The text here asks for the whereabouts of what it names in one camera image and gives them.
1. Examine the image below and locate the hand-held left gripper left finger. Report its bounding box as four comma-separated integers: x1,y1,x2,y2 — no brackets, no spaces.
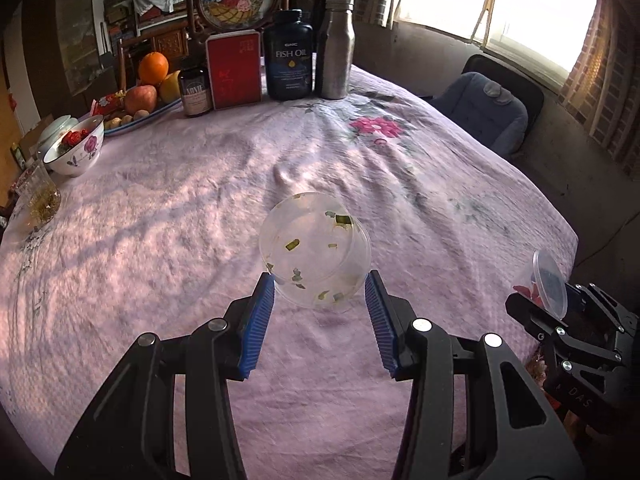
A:
54,272,277,480

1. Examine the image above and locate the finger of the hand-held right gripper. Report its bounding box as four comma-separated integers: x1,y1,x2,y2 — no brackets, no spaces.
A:
565,282,640,335
505,291,621,372

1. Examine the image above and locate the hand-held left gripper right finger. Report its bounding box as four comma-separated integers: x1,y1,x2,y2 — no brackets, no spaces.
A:
364,269,586,480

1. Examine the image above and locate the small clear plastic cup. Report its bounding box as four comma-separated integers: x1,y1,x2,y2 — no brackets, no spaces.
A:
512,249,571,318

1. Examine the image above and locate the pink floral tablecloth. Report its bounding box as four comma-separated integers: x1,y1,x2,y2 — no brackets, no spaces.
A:
0,62,578,480

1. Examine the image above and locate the blue chair cushion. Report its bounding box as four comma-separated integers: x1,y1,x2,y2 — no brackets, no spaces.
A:
431,72,529,158

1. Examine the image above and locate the blue fruit plate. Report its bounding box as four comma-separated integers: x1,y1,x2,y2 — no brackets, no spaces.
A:
102,97,183,137

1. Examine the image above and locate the dark brown supplement jar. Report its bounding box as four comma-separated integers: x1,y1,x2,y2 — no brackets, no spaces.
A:
179,56,212,118

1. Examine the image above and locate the white floral porcelain bowl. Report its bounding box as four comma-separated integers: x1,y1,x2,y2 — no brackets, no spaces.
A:
43,115,105,178

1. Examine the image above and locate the glass cup with tea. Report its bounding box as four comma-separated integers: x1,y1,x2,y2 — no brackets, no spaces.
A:
15,160,62,228

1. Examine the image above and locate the yellow apple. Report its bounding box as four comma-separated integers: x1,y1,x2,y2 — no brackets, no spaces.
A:
159,71,182,103

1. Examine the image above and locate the red apple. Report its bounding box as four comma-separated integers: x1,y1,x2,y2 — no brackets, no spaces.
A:
124,85,158,116

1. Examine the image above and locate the red rectangular tin box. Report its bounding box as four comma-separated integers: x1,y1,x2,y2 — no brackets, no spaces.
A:
206,31,263,111

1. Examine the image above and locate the red snack packet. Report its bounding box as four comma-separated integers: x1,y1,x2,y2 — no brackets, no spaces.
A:
90,91,128,118

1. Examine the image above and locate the dark blue supplement bottle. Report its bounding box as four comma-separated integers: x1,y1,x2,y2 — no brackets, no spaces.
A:
263,9,315,102

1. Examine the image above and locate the orange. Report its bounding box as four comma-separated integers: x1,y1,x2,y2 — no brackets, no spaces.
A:
138,52,170,85

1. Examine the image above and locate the stainless steel bottle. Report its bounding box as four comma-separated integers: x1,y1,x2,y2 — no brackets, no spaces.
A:
314,0,356,100

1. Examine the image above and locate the pale lidded porcelain pot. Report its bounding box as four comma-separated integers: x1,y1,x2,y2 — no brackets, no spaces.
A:
37,115,78,148

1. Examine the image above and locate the carved wooden chair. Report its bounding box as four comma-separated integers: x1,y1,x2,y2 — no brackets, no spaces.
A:
117,25,193,91

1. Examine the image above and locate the brown cardboard box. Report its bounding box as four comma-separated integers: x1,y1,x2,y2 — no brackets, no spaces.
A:
20,115,56,161

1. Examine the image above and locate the window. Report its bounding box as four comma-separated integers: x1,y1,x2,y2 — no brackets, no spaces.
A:
395,0,601,92

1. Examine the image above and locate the cluttered storage shelf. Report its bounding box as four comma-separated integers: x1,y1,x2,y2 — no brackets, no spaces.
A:
105,0,138,36

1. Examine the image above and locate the glass door wooden cabinet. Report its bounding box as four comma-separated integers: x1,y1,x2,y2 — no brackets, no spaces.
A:
22,0,108,106

